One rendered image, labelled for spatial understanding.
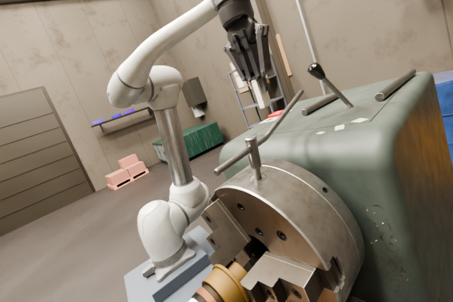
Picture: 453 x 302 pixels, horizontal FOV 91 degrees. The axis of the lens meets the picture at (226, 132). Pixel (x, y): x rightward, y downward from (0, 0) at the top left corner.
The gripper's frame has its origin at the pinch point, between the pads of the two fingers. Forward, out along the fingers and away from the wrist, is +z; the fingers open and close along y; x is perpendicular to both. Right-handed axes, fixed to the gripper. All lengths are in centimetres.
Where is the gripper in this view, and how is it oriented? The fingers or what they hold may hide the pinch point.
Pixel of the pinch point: (261, 93)
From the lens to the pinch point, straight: 54.0
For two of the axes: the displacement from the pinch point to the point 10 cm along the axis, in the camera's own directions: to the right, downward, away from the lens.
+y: 6.3, -0.9, -7.7
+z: 3.4, 9.3, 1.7
